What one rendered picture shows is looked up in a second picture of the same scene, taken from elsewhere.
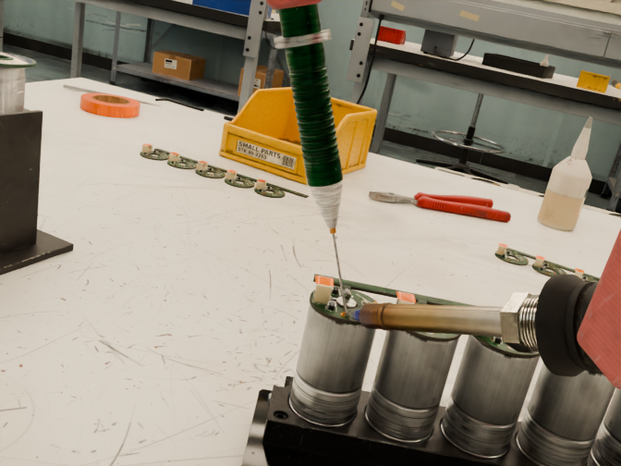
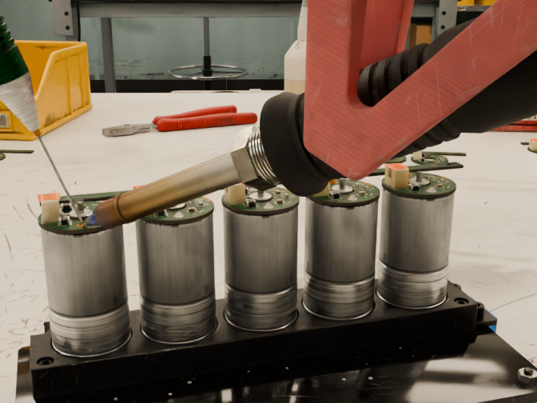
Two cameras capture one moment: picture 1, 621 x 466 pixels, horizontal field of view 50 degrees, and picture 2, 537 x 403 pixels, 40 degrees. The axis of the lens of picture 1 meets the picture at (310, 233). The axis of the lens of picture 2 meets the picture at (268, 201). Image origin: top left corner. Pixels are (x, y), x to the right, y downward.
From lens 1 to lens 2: 3 cm
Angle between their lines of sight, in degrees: 15
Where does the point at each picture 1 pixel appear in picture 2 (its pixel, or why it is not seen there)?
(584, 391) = (348, 229)
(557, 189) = (294, 76)
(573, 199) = not seen: hidden behind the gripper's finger
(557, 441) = (340, 288)
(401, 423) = (180, 324)
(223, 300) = not seen: outside the picture
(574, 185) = not seen: hidden behind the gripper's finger
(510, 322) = (242, 159)
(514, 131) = (251, 50)
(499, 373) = (262, 236)
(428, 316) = (164, 189)
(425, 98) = (149, 38)
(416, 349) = (170, 238)
